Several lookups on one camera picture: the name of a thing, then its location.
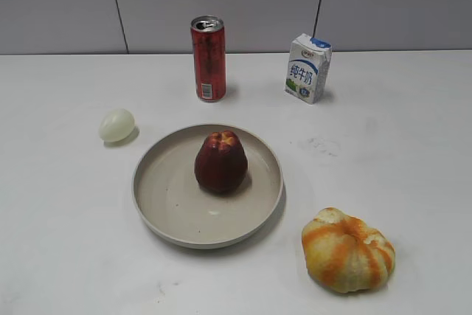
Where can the dark red apple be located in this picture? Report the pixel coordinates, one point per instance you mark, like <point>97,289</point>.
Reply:
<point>221,164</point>

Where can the beige round plate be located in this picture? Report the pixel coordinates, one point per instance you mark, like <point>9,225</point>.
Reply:
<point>171,203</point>

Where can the white milk carton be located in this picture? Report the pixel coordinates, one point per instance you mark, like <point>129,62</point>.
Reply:
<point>308,65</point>

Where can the red drink can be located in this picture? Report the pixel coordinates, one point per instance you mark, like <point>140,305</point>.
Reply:
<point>209,53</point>

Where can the pale green egg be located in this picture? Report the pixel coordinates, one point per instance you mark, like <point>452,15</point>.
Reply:
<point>116,125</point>

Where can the orange striped peeled citrus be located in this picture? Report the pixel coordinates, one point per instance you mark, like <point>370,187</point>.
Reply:
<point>344,254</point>

